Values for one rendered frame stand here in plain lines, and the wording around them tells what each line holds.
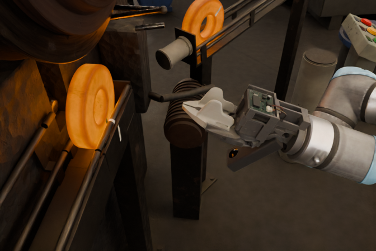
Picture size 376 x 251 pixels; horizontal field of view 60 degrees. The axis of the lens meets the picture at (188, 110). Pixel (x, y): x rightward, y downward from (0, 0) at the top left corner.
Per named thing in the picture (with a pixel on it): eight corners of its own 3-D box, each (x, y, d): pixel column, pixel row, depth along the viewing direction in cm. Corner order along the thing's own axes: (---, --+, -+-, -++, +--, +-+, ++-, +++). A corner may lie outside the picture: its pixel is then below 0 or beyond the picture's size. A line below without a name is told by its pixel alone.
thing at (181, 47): (156, 65, 92) (153, 47, 87) (178, 50, 96) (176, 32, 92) (172, 73, 88) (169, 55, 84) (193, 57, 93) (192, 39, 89)
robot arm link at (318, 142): (301, 141, 66) (309, 179, 59) (280, 134, 66) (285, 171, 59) (327, 110, 61) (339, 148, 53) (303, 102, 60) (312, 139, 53)
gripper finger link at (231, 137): (208, 110, 58) (254, 125, 59) (205, 117, 60) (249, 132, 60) (207, 128, 55) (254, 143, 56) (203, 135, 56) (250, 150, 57)
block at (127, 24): (107, 112, 88) (90, 29, 72) (116, 94, 94) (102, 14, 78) (146, 115, 87) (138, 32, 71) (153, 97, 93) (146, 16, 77)
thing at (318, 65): (279, 162, 147) (306, 63, 114) (277, 143, 157) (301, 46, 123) (306, 165, 146) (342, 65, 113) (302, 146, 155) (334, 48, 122)
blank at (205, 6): (194, 57, 102) (202, 61, 100) (173, 29, 89) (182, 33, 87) (221, 17, 103) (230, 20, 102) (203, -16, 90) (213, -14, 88)
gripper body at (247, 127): (245, 81, 58) (307, 103, 59) (226, 115, 63) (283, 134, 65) (245, 109, 52) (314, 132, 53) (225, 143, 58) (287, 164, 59)
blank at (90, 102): (54, 112, 51) (75, 114, 50) (85, 46, 60) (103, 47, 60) (82, 162, 63) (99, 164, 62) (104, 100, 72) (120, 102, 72)
